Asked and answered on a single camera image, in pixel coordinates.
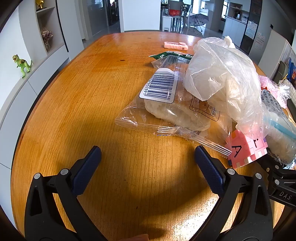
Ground person's left hand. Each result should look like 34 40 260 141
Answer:
126 234 149 241

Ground glass sliding door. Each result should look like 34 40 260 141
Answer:
81 0 121 37

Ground green sofa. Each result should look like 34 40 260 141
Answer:
273 61 289 81

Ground white kitchen cabinet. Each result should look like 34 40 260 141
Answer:
222 0 251 42

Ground white shelf cabinet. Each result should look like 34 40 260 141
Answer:
0 0 70 167

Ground grey dining chair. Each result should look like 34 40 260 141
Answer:
171 16 184 33

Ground wall chart poster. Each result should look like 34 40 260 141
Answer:
255 32 266 50

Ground open patterned umbrella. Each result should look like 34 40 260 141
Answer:
187 13 210 32

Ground dried flowers in vase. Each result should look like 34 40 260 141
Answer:
40 28 53 52

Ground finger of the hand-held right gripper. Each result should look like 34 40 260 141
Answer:
256 155 296 184

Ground gold trophy figure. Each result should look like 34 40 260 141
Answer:
35 0 48 11

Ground green snack wrapper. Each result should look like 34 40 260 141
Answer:
148 51 196 61

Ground blue shopping bag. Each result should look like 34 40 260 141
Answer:
287 57 296 80

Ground white crumpled plastic bag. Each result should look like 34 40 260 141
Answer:
183 36 266 139

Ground white pedal bin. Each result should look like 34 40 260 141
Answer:
161 15 173 32

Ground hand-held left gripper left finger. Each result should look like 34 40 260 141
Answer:
24 146 107 241

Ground white folding panel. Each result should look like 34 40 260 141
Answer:
258 30 296 81

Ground clear bun packet with barcode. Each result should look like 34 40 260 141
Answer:
115 57 233 159

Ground wall calendar poster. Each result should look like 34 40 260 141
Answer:
245 21 258 40

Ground clear packet with blue stripe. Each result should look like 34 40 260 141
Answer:
260 89 296 166

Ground green toy dinosaur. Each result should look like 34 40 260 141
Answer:
12 54 33 79

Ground pink foam letter cube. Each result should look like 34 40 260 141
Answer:
225 129 269 169

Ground clear crinkled plastic bag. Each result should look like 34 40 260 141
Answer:
276 83 294 101

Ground pink patterned plastic bag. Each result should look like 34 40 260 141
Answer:
258 75 281 92

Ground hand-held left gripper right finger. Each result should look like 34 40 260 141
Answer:
194 145 274 241

